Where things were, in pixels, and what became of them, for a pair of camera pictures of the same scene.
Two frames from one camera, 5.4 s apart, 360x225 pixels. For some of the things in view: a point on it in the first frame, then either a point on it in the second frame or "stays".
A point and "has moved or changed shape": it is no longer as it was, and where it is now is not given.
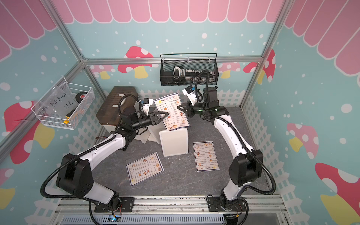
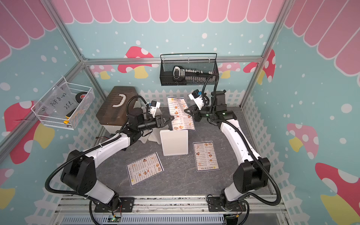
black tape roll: x=80 y=96 stays
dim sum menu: x=205 y=156 stays
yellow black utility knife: x=68 y=116 stays
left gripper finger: x=161 y=115 to x=167 y=122
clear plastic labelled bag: x=59 y=102 stays
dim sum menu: x=176 y=118 has moved or changed shape
